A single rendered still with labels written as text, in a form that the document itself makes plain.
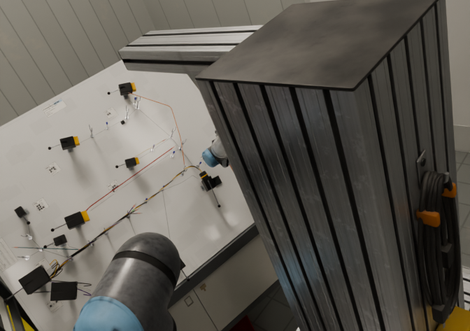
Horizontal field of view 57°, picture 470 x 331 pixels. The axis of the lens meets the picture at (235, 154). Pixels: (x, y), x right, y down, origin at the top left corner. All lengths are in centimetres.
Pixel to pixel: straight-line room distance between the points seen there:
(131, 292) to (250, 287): 168
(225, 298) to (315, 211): 167
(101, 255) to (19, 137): 63
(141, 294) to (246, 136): 28
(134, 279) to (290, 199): 27
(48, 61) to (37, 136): 252
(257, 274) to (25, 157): 125
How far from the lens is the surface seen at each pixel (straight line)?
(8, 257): 203
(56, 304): 200
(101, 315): 67
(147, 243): 73
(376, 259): 63
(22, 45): 449
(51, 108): 214
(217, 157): 160
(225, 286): 221
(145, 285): 69
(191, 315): 219
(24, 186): 205
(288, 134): 54
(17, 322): 212
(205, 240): 202
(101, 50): 482
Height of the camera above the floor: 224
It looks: 32 degrees down
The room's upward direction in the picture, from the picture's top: 22 degrees counter-clockwise
